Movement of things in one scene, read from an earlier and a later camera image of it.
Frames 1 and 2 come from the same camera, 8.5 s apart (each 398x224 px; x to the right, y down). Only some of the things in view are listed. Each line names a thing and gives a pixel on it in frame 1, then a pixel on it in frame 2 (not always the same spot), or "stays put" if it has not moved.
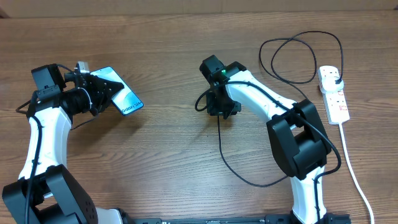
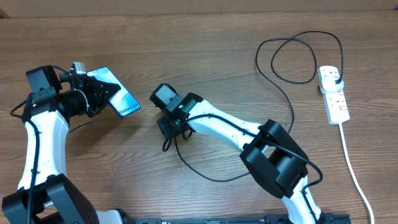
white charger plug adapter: (328, 84) stays put
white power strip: (336, 109) stays put
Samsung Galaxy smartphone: (124, 99) stays put
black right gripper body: (224, 106) -> (172, 128)
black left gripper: (103, 92) stays put
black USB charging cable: (285, 83) -> (175, 142)
